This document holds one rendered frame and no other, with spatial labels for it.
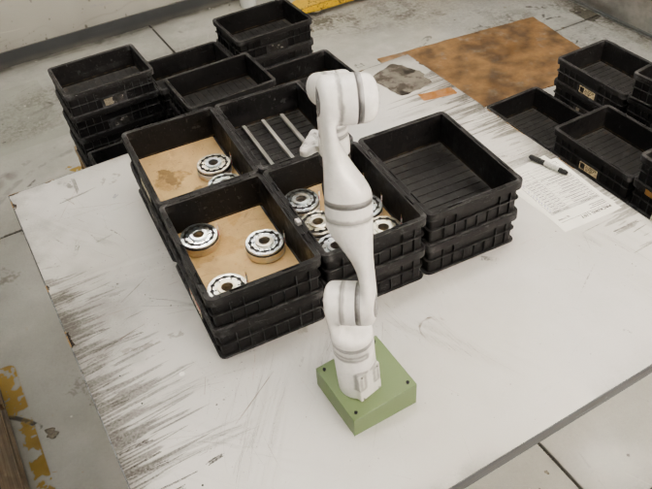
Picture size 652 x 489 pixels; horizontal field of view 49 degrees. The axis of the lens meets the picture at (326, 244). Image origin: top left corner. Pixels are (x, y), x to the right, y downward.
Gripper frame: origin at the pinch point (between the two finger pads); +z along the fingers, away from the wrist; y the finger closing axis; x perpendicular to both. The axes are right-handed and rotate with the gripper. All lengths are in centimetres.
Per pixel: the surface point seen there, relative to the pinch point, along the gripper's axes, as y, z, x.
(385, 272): -2.7, 20.5, -13.2
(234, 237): -4.2, 17.3, 29.1
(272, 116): 54, 17, 42
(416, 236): 5.1, 13.2, -19.4
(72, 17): 218, 83, 253
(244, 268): -14.5, 17.2, 21.3
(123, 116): 96, 59, 136
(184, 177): 17, 17, 55
